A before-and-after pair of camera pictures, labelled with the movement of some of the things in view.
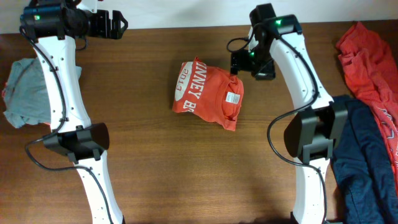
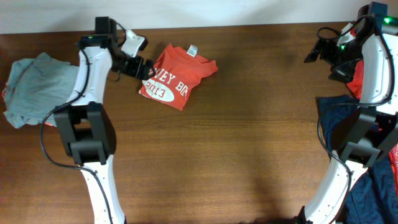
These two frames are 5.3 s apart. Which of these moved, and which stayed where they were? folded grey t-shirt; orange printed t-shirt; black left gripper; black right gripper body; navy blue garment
Moved: orange printed t-shirt; black left gripper; black right gripper body
Stayed: navy blue garment; folded grey t-shirt
